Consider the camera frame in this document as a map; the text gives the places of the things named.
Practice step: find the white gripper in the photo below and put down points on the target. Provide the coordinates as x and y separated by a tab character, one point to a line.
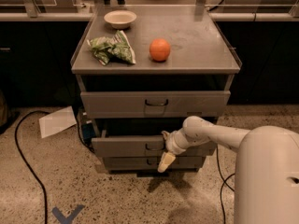
172	145

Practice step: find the grey drawer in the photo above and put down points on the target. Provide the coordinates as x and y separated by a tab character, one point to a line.
129	146
151	163
153	104

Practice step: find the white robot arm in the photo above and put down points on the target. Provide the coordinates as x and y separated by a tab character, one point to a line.
266	167

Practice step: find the grey metal drawer cabinet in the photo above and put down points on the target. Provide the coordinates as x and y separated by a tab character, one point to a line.
199	60

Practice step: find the grey bottom drawer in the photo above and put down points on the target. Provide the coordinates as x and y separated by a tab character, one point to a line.
151	163

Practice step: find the grey top drawer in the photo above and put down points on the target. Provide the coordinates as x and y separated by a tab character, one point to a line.
153	104

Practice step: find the blue box on floor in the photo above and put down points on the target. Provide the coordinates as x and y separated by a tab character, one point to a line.
87	132

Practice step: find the orange fruit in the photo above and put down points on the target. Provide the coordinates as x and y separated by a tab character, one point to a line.
159	49

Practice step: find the white paper sheet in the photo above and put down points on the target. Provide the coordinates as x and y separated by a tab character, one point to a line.
57	121

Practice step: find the green chip bag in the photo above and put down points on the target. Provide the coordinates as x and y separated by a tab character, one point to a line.
106	48

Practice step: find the white paper bowl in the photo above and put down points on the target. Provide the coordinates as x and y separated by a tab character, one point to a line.
120	19

